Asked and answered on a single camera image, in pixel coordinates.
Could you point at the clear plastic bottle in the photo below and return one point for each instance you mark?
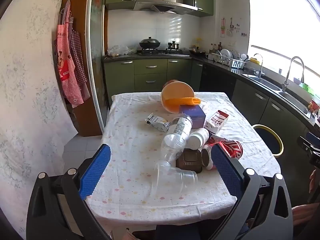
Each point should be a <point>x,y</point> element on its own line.
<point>178,130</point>

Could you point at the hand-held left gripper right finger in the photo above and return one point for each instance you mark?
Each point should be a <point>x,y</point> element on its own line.
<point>225,172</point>

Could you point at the small tin can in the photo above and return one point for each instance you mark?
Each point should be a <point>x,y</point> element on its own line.
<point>207,157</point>

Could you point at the clear plastic bag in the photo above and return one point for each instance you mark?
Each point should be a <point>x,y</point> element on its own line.
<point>120,50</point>

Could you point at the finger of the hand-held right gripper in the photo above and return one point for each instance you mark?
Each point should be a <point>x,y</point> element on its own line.
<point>306,143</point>
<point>314,136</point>

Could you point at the orange plastic bucket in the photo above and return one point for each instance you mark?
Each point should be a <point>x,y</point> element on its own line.
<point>175,91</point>

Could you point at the red and white box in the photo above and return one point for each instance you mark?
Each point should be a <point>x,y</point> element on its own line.
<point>216,121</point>

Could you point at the white milk carton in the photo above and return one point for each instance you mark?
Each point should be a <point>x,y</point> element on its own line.
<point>157,122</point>

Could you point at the tall chrome faucet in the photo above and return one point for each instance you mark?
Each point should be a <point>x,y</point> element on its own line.
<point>286,80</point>

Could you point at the yellow sponge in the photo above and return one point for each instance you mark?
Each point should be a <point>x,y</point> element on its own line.
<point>254,60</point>

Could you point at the wall hanging utensils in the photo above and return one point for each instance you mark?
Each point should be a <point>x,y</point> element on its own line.
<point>223,27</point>

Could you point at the brown plastic container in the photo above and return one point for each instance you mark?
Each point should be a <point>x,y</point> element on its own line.
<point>188,160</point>

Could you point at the sliding door frame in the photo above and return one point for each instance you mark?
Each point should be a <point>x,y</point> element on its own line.
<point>96,55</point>

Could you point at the steel range hood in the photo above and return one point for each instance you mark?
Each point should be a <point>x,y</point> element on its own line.
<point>162,5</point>

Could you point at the orange cloth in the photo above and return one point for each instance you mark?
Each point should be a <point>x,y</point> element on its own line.
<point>182,101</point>

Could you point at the group of seasoning bottles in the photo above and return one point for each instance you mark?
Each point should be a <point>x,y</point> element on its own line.
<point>216,47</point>

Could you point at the gas stove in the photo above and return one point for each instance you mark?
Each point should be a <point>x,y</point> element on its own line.
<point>162,52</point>

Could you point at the green sink base cabinet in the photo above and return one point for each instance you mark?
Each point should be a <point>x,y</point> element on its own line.
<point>250,97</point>

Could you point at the brown wooden panel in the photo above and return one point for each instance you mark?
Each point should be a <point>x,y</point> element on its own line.
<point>82,120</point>

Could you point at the clear plastic cup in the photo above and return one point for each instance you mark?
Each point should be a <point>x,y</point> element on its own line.
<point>175,177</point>

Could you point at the black frying pan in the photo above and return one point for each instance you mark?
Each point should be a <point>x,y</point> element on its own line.
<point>197,52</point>

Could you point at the green plastic item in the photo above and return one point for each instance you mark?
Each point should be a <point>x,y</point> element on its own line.
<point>306,88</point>

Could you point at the white pill bottle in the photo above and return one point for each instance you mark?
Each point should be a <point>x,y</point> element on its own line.
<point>198,137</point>

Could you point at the crushed red can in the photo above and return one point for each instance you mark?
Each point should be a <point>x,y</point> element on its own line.
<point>232,147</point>

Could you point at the red checked apron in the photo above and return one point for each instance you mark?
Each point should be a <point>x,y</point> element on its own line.
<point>66,65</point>

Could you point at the yellow-rimmed trash bin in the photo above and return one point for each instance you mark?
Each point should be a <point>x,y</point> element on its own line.
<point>268,140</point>

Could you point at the white dish rack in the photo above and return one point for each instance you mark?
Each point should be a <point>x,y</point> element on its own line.
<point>228,58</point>

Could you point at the green drawer base cabinet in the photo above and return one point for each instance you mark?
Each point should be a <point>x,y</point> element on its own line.
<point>150,75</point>

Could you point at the black wok with lid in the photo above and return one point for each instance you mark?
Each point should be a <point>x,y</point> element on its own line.
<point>149,43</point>

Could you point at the red cup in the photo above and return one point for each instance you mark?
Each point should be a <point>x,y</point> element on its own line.
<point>313,105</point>

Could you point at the small chrome faucet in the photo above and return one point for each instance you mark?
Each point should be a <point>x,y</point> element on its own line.
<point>260,67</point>

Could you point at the purple box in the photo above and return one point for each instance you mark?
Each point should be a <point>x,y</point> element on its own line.
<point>193,115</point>

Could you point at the steel double sink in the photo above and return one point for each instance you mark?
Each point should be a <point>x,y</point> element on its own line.
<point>265,82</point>

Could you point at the person's right hand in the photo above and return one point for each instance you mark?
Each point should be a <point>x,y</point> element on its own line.
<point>314,180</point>

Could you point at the dark checked apron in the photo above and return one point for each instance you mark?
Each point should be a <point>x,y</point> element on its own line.
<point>78,55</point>

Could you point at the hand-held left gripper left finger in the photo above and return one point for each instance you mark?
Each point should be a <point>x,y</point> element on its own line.
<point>96,171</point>

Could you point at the bright window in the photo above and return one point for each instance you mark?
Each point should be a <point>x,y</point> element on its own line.
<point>275,17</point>

